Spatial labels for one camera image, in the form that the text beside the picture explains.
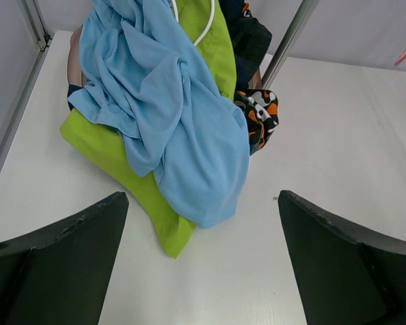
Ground dark grey shorts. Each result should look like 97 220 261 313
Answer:
227 17 272 91

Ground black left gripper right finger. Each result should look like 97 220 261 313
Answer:
277 190 406 324

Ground orange camouflage shorts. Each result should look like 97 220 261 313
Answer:
234 1 279 154

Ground white metal clothes rack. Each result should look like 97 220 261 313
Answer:
261 0 319 89

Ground light blue shorts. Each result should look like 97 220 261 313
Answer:
68 1 250 228

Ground lime green shorts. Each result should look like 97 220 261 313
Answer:
60 1 236 258

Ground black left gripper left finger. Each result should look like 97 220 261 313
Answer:
0 192 129 324

